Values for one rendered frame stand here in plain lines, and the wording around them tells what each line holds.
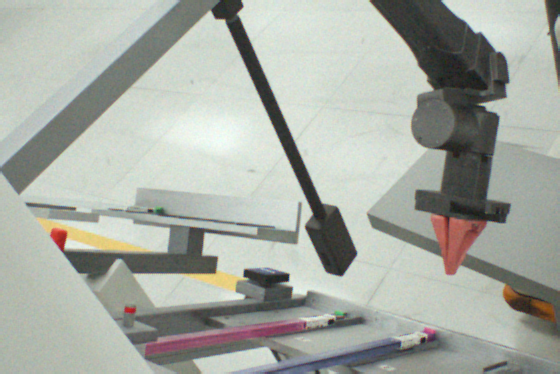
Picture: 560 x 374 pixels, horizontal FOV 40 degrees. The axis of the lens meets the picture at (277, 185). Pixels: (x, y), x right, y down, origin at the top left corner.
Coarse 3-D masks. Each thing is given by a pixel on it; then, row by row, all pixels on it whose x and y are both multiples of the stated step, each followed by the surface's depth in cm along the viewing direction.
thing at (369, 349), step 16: (432, 336) 93; (320, 352) 77; (336, 352) 78; (352, 352) 80; (368, 352) 82; (384, 352) 85; (256, 368) 69; (272, 368) 70; (288, 368) 71; (304, 368) 73; (320, 368) 76
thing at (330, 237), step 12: (324, 204) 49; (312, 216) 48; (336, 216) 48; (312, 228) 47; (324, 228) 47; (336, 228) 48; (312, 240) 48; (324, 240) 48; (336, 240) 48; (348, 240) 49; (324, 252) 49; (336, 252) 49; (348, 252) 50; (324, 264) 50; (336, 264) 49; (348, 264) 50
